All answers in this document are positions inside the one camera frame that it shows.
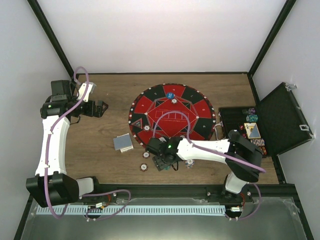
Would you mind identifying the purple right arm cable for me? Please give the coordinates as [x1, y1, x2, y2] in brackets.
[152, 111, 267, 222]

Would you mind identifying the round red black poker mat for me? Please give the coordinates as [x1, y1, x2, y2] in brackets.
[128, 83, 217, 147]

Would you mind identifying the black enclosure frame post left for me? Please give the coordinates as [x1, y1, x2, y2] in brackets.
[27, 0, 74, 80]

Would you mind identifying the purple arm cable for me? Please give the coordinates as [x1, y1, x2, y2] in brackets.
[43, 66, 132, 222]
[152, 111, 267, 222]

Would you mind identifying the black enclosure frame post right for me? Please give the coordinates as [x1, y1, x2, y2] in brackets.
[248, 0, 296, 78]

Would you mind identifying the blue small blind button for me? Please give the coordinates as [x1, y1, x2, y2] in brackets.
[166, 92, 175, 99]

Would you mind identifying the black front mounting rail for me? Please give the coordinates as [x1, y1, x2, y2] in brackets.
[67, 183, 298, 203]

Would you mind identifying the blue backed card deck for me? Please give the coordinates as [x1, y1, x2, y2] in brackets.
[113, 133, 132, 151]

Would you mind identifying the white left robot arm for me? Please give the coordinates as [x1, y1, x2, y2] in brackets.
[26, 80, 109, 208]

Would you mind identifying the white card box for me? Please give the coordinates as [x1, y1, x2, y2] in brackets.
[120, 146, 134, 153]

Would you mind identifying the blue white poker chip stack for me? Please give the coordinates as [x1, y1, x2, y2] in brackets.
[185, 159, 195, 169]

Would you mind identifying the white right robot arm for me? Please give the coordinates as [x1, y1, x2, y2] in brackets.
[145, 130, 266, 202]

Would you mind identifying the black poker chip case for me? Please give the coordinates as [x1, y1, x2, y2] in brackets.
[218, 82, 314, 157]

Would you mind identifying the light blue slotted cable duct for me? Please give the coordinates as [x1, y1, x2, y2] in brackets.
[36, 205, 226, 216]

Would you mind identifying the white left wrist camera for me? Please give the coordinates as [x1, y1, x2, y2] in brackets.
[77, 82, 97, 103]

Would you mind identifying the card deck in case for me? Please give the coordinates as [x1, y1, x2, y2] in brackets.
[244, 122, 261, 139]

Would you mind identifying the teal chip row in case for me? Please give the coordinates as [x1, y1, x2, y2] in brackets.
[246, 114, 259, 123]

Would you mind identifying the black enclosure frame post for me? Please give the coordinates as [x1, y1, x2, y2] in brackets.
[248, 0, 296, 78]
[27, 0, 74, 80]

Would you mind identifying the red 100 chip off mat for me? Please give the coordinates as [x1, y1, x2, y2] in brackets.
[143, 151, 150, 158]

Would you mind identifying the red poker chip stack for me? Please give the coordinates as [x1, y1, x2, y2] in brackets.
[139, 163, 149, 172]

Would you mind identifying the orange red chip row case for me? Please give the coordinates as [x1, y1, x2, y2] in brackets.
[260, 146, 267, 155]

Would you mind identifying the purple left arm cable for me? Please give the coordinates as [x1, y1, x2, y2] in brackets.
[43, 66, 132, 222]

